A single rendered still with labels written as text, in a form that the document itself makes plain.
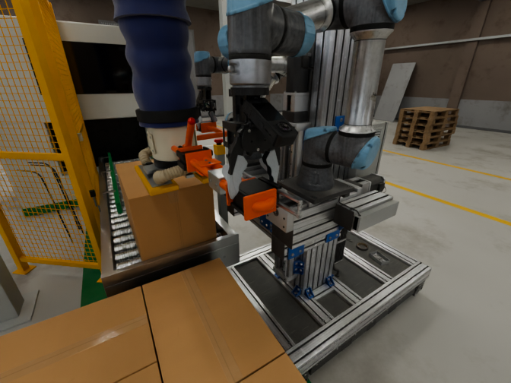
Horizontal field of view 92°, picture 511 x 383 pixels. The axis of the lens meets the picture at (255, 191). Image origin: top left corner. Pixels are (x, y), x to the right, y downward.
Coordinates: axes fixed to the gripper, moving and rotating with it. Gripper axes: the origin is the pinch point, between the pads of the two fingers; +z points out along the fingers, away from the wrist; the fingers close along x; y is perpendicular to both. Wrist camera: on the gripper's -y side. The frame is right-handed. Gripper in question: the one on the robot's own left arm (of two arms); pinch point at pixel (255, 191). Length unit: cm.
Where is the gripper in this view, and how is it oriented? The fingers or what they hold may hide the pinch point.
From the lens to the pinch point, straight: 51.2
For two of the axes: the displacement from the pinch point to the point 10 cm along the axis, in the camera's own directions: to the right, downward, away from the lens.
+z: -0.1, 9.2, 3.9
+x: -8.4, 2.1, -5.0
